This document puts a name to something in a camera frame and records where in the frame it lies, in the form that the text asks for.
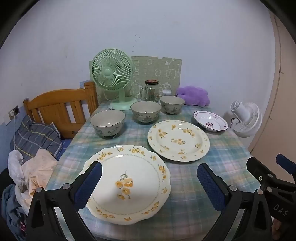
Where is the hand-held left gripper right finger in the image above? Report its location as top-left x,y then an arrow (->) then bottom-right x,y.
197,163 -> 273,241

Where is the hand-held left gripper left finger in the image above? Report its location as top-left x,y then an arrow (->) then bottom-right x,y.
25,161 -> 102,241

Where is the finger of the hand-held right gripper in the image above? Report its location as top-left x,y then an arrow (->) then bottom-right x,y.
276,153 -> 296,181
246,157 -> 278,189

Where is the scalloped yellow flower plate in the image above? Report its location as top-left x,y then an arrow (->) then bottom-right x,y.
77,145 -> 171,225

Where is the round yellow flower plate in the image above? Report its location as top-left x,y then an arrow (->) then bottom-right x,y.
147,120 -> 210,163

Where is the small red flower plate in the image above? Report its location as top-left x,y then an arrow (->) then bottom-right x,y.
193,110 -> 229,133

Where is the grey-green floral bowl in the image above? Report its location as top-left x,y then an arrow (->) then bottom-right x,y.
130,101 -> 162,124
90,110 -> 126,139
159,96 -> 185,114

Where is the person's right hand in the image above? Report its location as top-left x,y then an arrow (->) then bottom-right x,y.
272,218 -> 284,237

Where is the plaid tablecloth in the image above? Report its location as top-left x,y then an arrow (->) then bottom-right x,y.
45,98 -> 262,241

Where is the blue checked bed sheet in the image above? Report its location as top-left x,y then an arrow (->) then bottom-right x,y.
55,138 -> 73,161

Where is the cream cloth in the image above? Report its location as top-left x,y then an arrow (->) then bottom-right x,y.
21,148 -> 58,194

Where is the white clip fan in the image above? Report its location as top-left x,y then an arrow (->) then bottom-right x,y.
230,100 -> 263,138

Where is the beige door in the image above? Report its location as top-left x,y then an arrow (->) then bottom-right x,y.
247,11 -> 296,163

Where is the grey plaid pillow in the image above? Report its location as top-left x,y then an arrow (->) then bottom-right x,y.
10,115 -> 63,163

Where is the white cloth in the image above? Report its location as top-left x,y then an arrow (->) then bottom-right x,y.
8,150 -> 25,184

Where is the blue-grey clothing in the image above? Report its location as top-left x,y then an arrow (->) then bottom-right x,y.
2,184 -> 31,235

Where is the wooden bed headboard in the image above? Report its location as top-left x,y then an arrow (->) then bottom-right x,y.
23,81 -> 99,139

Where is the purple plush toy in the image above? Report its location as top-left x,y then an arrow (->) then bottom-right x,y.
176,86 -> 210,107

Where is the glass jar with dark lid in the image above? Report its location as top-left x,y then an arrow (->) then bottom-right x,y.
140,80 -> 160,102

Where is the green desk fan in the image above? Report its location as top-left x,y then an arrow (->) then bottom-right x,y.
89,48 -> 138,111

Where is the green printed board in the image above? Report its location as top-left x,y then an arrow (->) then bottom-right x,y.
89,56 -> 183,103

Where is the white charging cable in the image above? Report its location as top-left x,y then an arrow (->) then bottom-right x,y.
12,116 -> 18,151

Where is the wall socket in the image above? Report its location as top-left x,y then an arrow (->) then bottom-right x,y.
9,106 -> 20,121

